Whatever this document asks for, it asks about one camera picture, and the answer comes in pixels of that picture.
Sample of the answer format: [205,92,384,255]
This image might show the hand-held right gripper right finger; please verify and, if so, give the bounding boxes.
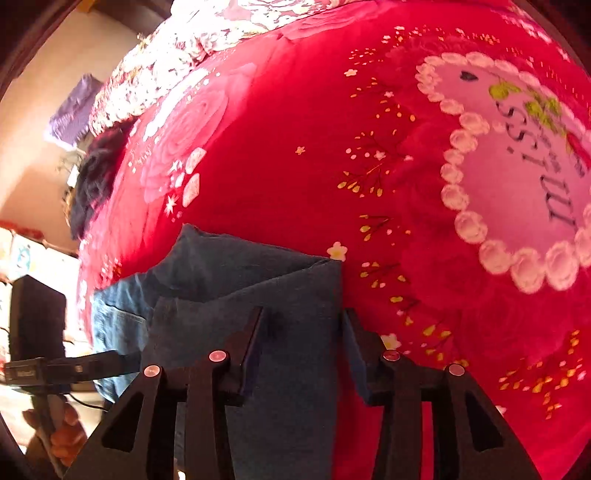
[342,308,542,480]

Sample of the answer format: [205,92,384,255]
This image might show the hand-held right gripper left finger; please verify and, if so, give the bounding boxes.
[64,307,267,480]

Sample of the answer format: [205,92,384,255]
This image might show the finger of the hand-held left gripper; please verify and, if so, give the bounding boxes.
[69,350,141,384]

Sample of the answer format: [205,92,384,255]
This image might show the blue denim pants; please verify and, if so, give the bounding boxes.
[90,224,371,480]

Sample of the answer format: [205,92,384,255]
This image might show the person's left hand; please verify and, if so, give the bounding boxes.
[23,401,89,468]

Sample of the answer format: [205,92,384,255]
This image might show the black fleece garment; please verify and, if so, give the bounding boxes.
[68,117,140,241]

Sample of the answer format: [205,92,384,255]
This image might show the red rose printed blanket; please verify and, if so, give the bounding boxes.
[76,0,591,480]

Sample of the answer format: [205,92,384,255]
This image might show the purple lace dust cover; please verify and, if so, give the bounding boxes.
[47,74,105,149]

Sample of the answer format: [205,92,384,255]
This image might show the floral quilt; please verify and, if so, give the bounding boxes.
[90,0,354,138]

